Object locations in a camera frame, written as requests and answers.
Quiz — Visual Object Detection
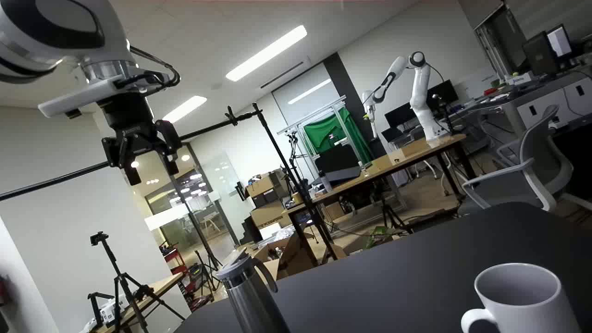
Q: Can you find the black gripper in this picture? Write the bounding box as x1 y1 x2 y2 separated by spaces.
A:
99 92 182 185

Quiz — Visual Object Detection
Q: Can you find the stainless steel flask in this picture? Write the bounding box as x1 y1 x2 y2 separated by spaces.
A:
217 253 291 333

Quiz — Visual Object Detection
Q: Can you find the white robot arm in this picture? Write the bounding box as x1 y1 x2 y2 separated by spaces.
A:
0 0 182 185

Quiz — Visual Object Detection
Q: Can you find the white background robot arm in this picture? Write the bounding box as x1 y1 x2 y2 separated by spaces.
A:
363 50 449 142

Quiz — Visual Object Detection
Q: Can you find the cardboard box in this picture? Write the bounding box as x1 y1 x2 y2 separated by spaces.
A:
247 176 275 198

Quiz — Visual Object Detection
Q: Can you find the green cloth screen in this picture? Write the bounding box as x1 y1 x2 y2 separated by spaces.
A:
304 107 373 163

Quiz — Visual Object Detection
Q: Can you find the black monitor on table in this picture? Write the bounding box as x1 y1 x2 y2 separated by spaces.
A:
317 144 362 185

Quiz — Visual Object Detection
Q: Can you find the long wooden table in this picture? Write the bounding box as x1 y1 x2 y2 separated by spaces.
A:
284 133 476 250

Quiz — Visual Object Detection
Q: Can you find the grey office chair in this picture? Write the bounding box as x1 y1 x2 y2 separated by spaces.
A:
460 105 574 215

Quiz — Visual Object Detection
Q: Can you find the white ceramic mug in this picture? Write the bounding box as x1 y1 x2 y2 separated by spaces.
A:
462 263 584 333

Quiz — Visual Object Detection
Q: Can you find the grey drawer cabinet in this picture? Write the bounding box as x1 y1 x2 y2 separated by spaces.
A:
517 78 592 128

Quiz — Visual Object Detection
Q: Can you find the computer monitor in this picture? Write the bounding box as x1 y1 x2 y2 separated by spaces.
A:
548 24 573 57

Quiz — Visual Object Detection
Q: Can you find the black backdrop frame stand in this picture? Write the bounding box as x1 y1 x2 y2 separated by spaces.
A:
0 104 341 266

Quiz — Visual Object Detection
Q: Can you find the black camera tripod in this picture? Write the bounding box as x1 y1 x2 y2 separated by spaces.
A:
86 229 190 333

